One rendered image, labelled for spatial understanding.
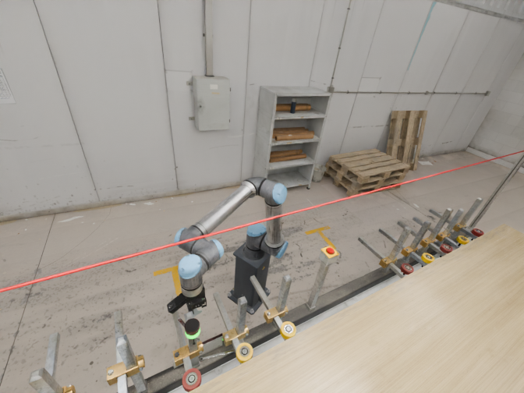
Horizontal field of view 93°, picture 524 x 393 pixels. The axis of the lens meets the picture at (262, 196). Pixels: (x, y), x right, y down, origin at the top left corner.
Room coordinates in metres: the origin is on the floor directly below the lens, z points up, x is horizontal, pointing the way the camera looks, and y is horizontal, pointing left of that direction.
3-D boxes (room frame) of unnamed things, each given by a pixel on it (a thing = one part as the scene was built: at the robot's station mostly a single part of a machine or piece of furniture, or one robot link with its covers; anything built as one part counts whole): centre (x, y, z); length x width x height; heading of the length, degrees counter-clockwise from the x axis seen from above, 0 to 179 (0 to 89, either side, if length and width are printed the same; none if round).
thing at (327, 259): (0.97, -0.40, 1.18); 0.07 x 0.07 x 0.08; 32
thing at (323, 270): (0.97, -0.40, 0.93); 0.05 x 0.05 x 0.45; 32
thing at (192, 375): (0.43, 0.21, 0.85); 0.08 x 0.08 x 0.11
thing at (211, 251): (0.76, 0.21, 1.32); 0.12 x 0.12 x 0.09; 62
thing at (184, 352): (0.55, 0.26, 0.85); 0.13 x 0.06 x 0.05; 122
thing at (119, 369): (0.42, 0.48, 0.95); 0.13 x 0.06 x 0.05; 122
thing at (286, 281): (0.83, -0.18, 0.90); 0.03 x 0.03 x 0.48; 32
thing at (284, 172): (3.62, -0.30, 0.78); 0.90 x 0.45 x 1.55; 119
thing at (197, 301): (0.66, 0.25, 1.15); 0.09 x 0.08 x 0.12; 122
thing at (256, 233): (1.48, 0.00, 0.79); 0.17 x 0.15 x 0.18; 62
